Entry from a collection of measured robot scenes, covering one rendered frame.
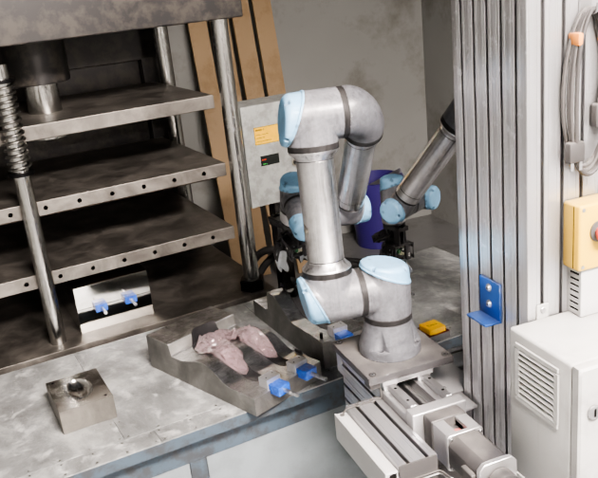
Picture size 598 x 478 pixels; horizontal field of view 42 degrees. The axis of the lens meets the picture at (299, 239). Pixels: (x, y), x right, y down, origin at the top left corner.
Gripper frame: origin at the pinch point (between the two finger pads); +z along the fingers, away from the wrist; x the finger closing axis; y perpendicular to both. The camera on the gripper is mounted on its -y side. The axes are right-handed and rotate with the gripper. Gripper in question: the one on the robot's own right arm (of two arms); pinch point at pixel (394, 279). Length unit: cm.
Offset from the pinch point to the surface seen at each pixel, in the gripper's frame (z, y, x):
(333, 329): 3.4, 13.7, -31.4
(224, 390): 11, 13, -68
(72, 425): 13, 2, -108
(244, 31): -66, -279, 79
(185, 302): 16, -68, -51
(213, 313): 4, -23, -56
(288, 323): 8.2, -8.2, -36.1
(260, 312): 11.9, -30.1, -36.1
